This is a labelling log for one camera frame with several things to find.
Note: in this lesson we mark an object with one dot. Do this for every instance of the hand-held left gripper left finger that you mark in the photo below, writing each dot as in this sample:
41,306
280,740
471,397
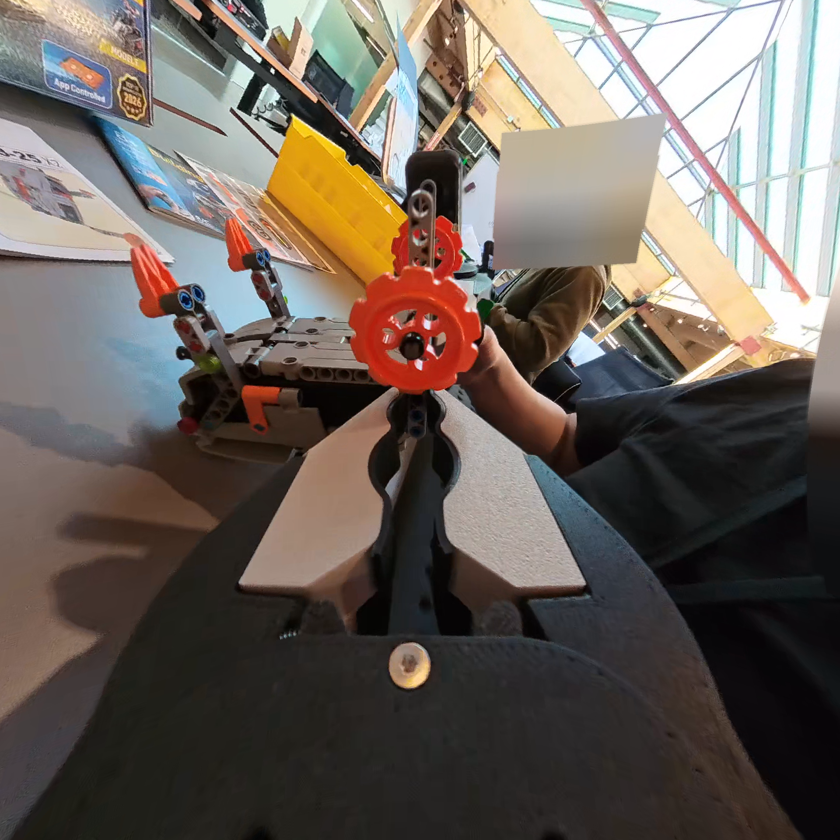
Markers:
315,525

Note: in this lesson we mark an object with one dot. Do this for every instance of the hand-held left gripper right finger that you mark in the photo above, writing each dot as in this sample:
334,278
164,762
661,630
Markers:
512,525

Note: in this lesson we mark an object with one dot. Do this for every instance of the grey orange building-block robot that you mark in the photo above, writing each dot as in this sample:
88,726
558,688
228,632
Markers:
289,354

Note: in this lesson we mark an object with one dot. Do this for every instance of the person's right forearm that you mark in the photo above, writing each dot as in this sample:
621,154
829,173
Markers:
531,413

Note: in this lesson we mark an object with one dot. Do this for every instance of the person's right hand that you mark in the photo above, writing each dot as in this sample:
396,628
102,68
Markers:
489,361

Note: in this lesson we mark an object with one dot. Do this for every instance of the blue white banner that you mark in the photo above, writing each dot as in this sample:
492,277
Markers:
403,111

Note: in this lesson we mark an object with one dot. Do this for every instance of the yellow plastic bin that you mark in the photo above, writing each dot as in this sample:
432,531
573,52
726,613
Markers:
328,190

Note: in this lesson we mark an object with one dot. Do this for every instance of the tan printed sheet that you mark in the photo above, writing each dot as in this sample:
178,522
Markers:
275,229

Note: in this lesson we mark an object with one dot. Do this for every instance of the wooden background table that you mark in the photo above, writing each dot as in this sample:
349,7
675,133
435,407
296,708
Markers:
282,72

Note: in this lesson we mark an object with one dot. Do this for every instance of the red ceiling pipe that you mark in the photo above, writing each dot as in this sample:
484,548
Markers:
689,138

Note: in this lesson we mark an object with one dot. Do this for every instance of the white instruction booklet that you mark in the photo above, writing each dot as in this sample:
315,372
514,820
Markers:
52,197

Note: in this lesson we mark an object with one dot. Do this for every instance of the blue toy kit box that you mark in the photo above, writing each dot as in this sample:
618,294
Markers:
65,52

